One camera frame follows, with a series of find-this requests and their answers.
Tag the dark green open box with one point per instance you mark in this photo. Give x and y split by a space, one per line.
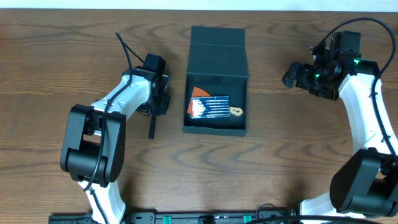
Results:
218 65

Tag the orange scraper wooden handle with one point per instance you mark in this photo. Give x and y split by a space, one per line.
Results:
198 92

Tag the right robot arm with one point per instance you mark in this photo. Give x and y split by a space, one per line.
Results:
366 186

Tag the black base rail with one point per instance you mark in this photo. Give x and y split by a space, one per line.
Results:
175 218

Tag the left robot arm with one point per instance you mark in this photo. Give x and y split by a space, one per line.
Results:
94 145

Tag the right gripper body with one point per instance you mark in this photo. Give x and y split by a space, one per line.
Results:
310 78

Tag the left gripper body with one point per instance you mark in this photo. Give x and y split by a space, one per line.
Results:
161 104

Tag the small claw hammer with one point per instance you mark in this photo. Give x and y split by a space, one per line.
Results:
152 127

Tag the blue screwdriver set case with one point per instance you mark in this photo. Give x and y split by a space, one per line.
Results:
209 107

